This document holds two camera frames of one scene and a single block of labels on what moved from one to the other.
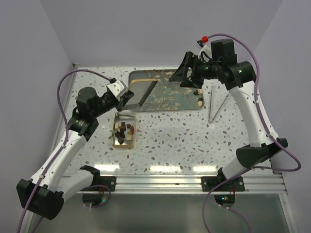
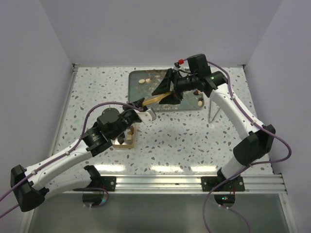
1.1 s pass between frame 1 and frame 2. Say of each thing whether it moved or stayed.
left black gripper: moved
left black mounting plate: stayed
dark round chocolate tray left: stayed
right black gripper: moved
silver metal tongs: stayed
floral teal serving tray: stayed
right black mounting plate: stayed
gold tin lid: moved
